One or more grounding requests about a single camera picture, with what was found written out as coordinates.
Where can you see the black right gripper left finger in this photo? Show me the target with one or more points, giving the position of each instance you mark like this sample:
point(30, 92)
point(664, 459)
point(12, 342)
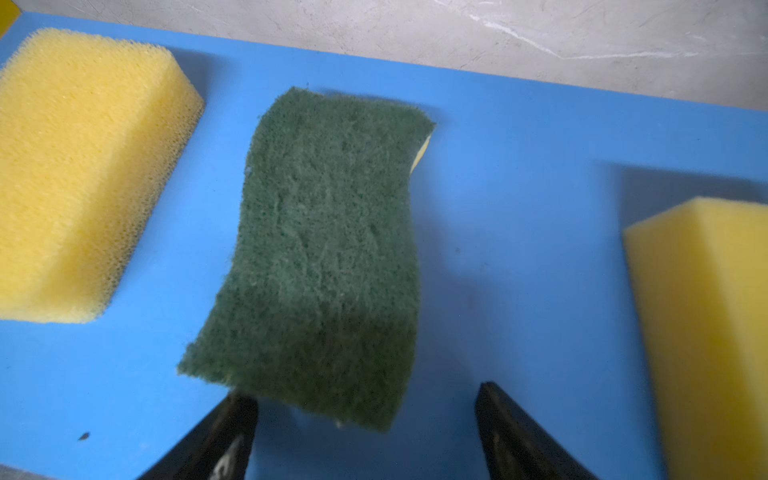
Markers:
point(218, 447)

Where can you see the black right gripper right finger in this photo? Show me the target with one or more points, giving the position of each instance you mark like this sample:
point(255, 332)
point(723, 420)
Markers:
point(515, 445)

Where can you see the dark green sponge curved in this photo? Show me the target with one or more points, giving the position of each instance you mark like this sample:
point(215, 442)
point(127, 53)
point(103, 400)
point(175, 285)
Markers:
point(320, 307)

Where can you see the yellow sponge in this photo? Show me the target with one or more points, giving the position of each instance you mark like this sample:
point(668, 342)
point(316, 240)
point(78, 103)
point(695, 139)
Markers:
point(698, 273)
point(91, 130)

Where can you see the yellow shelf unit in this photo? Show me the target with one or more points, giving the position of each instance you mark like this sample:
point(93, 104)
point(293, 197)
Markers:
point(518, 206)

